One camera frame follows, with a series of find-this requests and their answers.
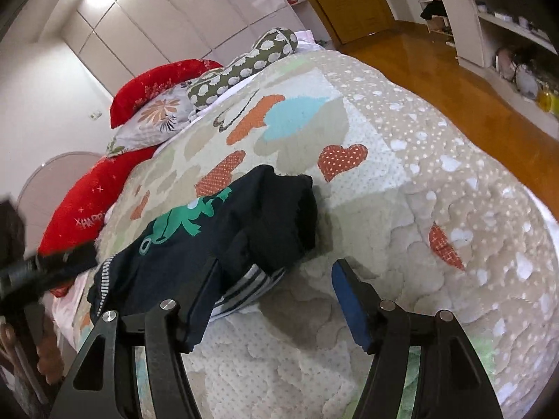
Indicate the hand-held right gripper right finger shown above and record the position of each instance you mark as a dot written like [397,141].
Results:
[349,305]

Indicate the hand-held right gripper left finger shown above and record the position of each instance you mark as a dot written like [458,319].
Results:
[201,305]

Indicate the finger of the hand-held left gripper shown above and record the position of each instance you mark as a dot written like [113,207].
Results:
[61,264]

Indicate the navy shirt green print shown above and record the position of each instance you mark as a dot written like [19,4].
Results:
[244,227]

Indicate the pink bed sheet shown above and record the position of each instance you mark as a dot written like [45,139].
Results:
[70,310]

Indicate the red pillow with white print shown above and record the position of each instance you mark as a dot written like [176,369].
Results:
[144,83]
[87,200]

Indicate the rounded grey headboard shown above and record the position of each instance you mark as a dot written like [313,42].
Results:
[48,183]

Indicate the beige heart-patterned quilt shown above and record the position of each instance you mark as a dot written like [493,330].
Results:
[375,192]

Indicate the white floral pillow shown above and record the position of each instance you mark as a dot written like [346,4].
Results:
[157,115]

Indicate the green polka dot bolster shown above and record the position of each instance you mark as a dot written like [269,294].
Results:
[236,65]

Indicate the white glossy wardrobe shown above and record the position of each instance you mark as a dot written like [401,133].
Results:
[144,8]

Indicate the yellow bottle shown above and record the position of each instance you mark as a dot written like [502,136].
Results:
[549,100]

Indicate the white shelf unit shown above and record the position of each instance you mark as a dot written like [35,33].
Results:
[476,22]

